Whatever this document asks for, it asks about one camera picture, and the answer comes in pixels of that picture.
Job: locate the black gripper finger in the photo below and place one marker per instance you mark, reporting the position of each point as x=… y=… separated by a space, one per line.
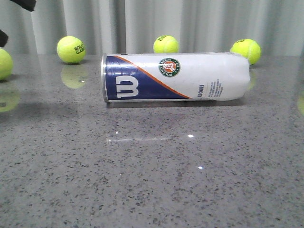
x=3 y=38
x=29 y=5

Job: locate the white blue tennis ball can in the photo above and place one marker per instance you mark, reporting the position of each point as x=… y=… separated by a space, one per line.
x=174 y=77

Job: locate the far-left yellow tennis ball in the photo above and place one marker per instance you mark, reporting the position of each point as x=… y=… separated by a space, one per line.
x=6 y=64

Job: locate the yellow Roland Garros tennis ball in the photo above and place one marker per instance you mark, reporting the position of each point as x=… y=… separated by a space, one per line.
x=71 y=49

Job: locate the middle yellow tennis ball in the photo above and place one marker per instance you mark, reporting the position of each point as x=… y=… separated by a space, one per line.
x=166 y=44

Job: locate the right yellow tennis ball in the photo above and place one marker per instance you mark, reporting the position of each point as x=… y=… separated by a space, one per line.
x=249 y=49

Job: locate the grey pleated curtain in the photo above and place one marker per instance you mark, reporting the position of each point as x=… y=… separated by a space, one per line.
x=131 y=26

